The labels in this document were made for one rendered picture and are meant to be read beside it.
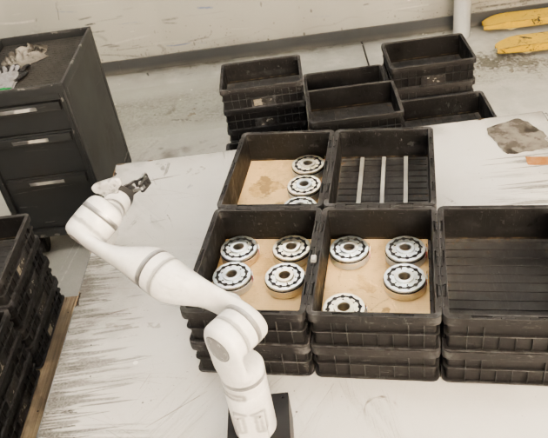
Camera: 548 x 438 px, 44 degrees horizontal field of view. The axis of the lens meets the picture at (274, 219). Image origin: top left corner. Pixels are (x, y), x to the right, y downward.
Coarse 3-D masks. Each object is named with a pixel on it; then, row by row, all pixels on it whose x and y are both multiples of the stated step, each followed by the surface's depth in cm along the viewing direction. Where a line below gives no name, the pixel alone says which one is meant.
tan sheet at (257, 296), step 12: (264, 240) 191; (276, 240) 190; (264, 252) 186; (252, 264) 183; (264, 264) 182; (276, 264) 182; (264, 276) 179; (252, 288) 176; (264, 288) 175; (252, 300) 172; (264, 300) 172; (276, 300) 171; (288, 300) 171; (300, 300) 170
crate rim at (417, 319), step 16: (336, 208) 181; (352, 208) 180; (368, 208) 180; (384, 208) 179; (400, 208) 178; (416, 208) 177; (432, 208) 176; (320, 224) 177; (432, 224) 171; (320, 240) 172; (432, 240) 166; (320, 256) 167; (320, 320) 152; (336, 320) 151; (352, 320) 151; (368, 320) 150; (384, 320) 149; (400, 320) 148; (416, 320) 148; (432, 320) 147
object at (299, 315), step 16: (224, 208) 188; (240, 208) 187; (256, 208) 186; (272, 208) 185; (288, 208) 184; (304, 208) 183; (208, 240) 178; (304, 288) 159; (304, 304) 155; (208, 320) 158; (272, 320) 155; (288, 320) 154
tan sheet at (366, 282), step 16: (368, 240) 185; (384, 240) 184; (384, 256) 179; (336, 272) 176; (352, 272) 176; (368, 272) 175; (384, 272) 174; (336, 288) 172; (352, 288) 171; (368, 288) 170; (368, 304) 166; (384, 304) 165; (400, 304) 164; (416, 304) 164
